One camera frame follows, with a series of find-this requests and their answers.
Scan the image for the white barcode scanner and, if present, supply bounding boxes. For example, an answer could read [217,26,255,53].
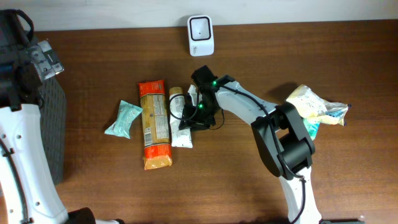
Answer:
[187,15,215,57]

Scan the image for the green white tissue pack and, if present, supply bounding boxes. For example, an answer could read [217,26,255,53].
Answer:
[303,119,320,140]

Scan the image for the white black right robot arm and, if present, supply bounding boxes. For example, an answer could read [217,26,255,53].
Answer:
[179,66,324,224]

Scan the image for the yellow white snack bag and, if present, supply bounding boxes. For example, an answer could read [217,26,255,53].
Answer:
[286,85,349,126]

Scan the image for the white tube with gold cap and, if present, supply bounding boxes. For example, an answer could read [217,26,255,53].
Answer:
[169,87,193,148]

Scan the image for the red orange pasta packet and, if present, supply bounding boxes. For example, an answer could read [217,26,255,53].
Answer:
[139,80,172,170]

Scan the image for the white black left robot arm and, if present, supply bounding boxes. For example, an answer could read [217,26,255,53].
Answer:
[1,9,99,223]

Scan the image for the grey plastic shopping basket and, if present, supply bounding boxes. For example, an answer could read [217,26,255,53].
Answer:
[39,77,67,185]

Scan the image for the mint green tissue packet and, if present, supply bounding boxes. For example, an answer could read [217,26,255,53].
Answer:
[104,100,143,139]

